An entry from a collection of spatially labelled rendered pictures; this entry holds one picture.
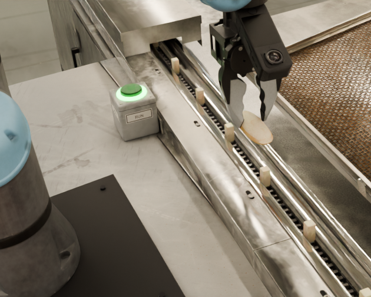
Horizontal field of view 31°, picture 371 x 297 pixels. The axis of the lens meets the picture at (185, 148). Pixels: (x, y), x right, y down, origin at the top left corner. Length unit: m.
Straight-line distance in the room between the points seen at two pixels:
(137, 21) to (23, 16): 2.67
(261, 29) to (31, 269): 0.43
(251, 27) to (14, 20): 3.20
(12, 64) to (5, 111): 2.77
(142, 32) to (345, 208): 0.60
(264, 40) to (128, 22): 0.57
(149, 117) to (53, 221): 0.43
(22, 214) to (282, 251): 0.35
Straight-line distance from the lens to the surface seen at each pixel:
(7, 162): 0.72
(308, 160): 1.13
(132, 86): 1.20
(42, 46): 3.64
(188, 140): 1.11
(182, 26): 1.42
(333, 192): 1.06
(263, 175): 1.02
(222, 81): 0.96
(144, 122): 1.20
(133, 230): 0.88
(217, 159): 1.06
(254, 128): 1.01
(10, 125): 0.73
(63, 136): 1.26
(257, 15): 0.93
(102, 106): 1.33
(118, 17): 1.46
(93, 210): 0.92
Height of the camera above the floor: 1.48
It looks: 34 degrees down
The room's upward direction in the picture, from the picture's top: 6 degrees counter-clockwise
